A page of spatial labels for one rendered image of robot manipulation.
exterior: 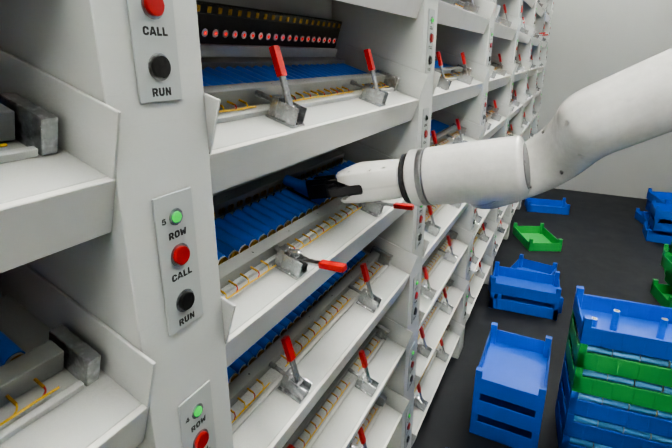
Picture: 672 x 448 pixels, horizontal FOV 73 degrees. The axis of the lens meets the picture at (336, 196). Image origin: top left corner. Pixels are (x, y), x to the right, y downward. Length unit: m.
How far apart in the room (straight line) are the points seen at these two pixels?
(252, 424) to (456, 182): 0.42
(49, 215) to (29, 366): 0.15
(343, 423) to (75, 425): 0.60
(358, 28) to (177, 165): 0.67
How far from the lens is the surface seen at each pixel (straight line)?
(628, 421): 1.65
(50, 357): 0.45
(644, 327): 1.66
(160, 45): 0.38
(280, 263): 0.61
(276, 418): 0.68
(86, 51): 0.35
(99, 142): 0.35
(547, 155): 0.70
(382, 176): 0.65
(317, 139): 0.58
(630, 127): 0.62
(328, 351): 0.79
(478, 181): 0.61
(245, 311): 0.53
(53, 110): 0.39
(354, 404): 0.99
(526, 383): 1.68
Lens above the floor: 1.16
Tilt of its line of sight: 17 degrees down
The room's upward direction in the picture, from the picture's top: straight up
